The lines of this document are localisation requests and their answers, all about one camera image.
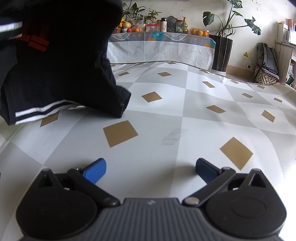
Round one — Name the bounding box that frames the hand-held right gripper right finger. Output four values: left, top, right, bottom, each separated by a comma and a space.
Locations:
183, 158, 269, 207

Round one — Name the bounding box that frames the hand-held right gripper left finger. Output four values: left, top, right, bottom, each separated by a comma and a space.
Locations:
35, 158, 121, 207

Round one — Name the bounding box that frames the black t-shirt with red print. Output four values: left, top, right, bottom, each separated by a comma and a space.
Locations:
0, 0, 132, 126

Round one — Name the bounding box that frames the patterned woven basket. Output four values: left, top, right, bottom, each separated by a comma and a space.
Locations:
254, 65, 278, 84

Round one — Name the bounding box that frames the low table with marbled cloth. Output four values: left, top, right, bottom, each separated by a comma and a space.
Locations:
107, 31, 216, 71

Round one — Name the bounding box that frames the grey backpack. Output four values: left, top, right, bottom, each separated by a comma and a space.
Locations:
257, 42, 279, 75

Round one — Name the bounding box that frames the tray of oranges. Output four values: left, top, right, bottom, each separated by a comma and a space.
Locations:
190, 27, 210, 37

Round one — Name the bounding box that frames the wooden shelf unit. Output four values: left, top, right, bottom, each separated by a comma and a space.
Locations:
275, 19, 296, 90

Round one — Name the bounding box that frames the dark decorative plaque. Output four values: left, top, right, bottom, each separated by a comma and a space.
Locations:
167, 16, 177, 32

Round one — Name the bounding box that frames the tall monstera plant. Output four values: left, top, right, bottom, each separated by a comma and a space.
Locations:
203, 0, 262, 37

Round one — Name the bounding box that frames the clear plastic bag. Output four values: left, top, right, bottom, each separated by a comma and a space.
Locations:
134, 14, 146, 32

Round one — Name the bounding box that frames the slender leafy potted plant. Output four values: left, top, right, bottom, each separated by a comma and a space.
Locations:
144, 9, 162, 24
122, 0, 146, 24

